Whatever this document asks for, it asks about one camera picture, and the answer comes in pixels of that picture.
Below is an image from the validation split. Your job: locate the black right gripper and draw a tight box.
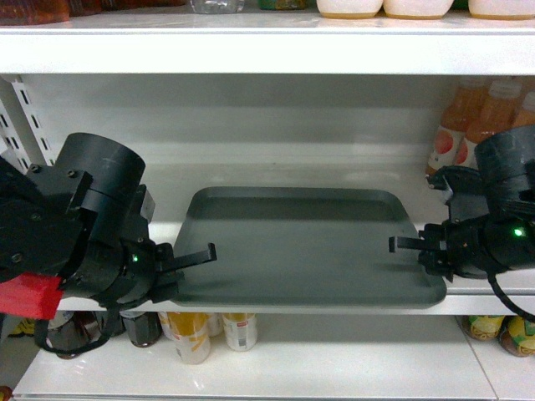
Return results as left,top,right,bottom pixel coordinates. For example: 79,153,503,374
389,166,507,282

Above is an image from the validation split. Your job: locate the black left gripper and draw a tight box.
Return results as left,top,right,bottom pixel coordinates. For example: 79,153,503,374
62,185,217,309

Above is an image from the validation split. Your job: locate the grey-silver rectangular tray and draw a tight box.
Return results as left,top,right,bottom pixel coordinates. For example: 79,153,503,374
175,187,446,312

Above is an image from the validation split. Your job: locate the yellow white drink bottle front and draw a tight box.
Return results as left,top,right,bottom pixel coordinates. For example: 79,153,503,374
167,312,211,364

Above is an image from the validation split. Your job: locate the yellow white drink bottle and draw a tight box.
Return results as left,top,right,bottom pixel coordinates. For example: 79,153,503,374
167,312,211,364
222,313,257,352

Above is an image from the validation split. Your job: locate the dark tea bottle right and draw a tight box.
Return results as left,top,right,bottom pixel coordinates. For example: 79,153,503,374
120,311,162,348

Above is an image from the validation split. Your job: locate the yellow white drink bottle rear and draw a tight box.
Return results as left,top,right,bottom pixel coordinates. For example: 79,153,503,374
222,313,257,352

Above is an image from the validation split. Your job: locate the lemon tea bottle left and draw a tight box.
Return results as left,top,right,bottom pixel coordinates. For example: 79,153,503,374
462,315,505,341

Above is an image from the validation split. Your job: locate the lemon tea bottle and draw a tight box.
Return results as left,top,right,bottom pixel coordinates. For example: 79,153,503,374
498,316,534,358
462,315,505,341

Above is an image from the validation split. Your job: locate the lemon tea bottle right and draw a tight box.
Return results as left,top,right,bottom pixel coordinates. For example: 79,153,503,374
498,316,534,358

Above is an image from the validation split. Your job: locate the orange juice bottle back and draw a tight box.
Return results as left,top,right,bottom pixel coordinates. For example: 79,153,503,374
425,76,487,175

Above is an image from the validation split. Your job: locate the orange juice bottle middle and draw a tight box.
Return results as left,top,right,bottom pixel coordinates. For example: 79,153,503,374
454,79,522,168

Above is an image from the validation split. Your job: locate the white metal shelf unit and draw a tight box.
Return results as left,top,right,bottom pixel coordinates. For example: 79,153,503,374
1,6,534,400

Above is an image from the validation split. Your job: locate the white bottle top middle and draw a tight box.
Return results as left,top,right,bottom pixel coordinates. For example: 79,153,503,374
383,0,454,19

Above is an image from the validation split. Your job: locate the white bottle top right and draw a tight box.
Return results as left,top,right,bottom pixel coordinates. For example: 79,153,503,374
468,0,534,20

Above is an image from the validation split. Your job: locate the white bottle top left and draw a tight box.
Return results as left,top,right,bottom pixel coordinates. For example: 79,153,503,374
316,0,383,19

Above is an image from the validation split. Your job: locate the clear water bottle top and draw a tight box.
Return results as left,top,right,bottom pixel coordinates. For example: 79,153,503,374
190,0,245,14

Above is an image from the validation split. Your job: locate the red brown package top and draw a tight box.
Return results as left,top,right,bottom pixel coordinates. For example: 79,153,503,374
1,0,69,19

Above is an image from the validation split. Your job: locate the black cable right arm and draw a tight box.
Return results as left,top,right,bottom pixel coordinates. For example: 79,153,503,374
487,271,535,323

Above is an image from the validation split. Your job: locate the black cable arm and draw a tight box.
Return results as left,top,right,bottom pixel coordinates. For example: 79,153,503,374
33,307,122,356
487,271,535,323

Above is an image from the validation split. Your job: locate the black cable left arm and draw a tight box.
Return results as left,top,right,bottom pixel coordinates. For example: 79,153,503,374
33,307,122,356

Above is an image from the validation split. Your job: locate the white slotted shelf bracket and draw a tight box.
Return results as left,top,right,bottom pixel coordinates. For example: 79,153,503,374
1,74,55,172

